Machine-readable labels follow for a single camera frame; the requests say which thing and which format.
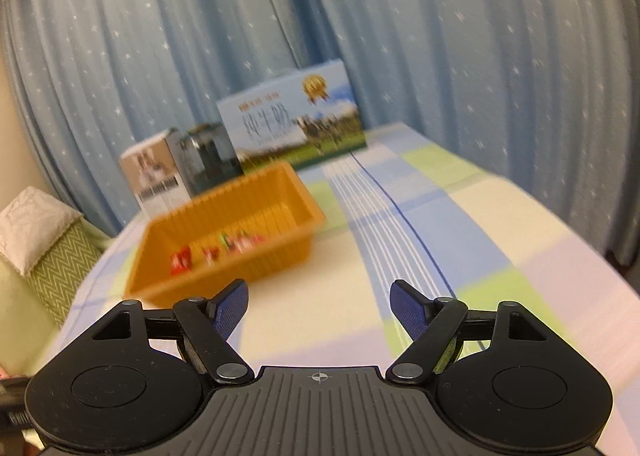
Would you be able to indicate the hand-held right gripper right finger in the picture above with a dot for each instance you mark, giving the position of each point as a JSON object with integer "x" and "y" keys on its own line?
{"x": 407, "y": 308}

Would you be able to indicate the blue star-print curtain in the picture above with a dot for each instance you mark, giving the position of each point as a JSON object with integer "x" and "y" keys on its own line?
{"x": 450, "y": 36}

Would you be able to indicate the beige quilted cushion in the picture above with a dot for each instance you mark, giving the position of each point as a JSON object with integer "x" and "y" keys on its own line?
{"x": 32, "y": 226}

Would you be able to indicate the green zigzag cushion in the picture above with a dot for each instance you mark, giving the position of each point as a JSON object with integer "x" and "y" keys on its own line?
{"x": 55, "y": 266}

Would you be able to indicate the white product box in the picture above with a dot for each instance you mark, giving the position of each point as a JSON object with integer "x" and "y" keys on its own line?
{"x": 155, "y": 171}

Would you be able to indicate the light green sofa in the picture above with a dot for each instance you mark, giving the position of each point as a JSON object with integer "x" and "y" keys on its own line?
{"x": 20, "y": 321}

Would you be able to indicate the checked tablecloth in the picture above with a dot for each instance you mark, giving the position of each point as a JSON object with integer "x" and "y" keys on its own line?
{"x": 450, "y": 246}

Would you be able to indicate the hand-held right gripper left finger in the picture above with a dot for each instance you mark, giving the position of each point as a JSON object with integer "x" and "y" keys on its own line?
{"x": 232, "y": 303}

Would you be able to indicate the red candy with green ends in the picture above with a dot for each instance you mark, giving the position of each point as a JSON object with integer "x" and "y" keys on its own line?
{"x": 232, "y": 242}

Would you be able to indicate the milk carton box with cow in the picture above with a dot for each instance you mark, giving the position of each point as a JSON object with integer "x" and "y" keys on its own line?
{"x": 300, "y": 116}

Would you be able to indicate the dark grey tabletop appliance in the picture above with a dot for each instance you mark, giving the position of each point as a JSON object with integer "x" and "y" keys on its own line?
{"x": 207, "y": 156}

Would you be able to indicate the orange plastic tray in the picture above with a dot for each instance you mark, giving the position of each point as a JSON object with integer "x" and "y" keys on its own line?
{"x": 280, "y": 221}

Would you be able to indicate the small red candy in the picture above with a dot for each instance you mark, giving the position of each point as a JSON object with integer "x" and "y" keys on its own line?
{"x": 181, "y": 259}

